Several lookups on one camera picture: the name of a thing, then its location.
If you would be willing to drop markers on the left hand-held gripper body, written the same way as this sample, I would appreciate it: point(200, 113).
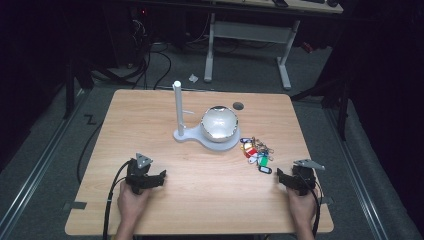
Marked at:
point(137, 175)

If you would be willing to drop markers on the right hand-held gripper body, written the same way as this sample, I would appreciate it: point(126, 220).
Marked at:
point(302, 178)

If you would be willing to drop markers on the person's right hand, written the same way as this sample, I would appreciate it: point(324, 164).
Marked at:
point(301, 208)

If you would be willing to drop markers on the person's left hand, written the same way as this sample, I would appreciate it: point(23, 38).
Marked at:
point(131, 205)

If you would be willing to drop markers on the grey tape strip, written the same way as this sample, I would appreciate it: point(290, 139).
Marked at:
point(327, 200)
point(76, 205)

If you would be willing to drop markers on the pile of coloured key tags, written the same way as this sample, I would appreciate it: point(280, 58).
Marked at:
point(256, 153)

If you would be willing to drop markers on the black zigzag floor tape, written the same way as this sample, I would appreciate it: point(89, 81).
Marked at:
point(90, 119)

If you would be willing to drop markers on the silver metal bowl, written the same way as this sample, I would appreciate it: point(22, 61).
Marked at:
point(220, 125)

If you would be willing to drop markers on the dark round table grommet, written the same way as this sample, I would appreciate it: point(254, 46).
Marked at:
point(238, 106)

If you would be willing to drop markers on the black metal stand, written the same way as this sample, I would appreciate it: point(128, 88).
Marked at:
point(333, 96)
point(70, 90)

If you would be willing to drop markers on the crumpled white paper scrap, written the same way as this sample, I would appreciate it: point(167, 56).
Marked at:
point(193, 78)

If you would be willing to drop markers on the small red object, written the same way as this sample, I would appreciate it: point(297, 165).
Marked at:
point(307, 47)

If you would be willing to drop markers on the black computer tower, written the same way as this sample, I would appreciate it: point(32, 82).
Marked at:
point(131, 33)

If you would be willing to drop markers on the white-legged wooden desk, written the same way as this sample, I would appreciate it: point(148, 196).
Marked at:
point(248, 31)

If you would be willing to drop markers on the black device on desk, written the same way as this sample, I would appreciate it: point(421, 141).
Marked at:
point(332, 2)
point(280, 3)

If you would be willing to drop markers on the metal floor rail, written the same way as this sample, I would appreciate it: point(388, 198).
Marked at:
point(36, 170)
point(358, 180)

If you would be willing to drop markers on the white stand with post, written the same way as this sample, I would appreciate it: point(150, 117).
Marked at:
point(179, 110)

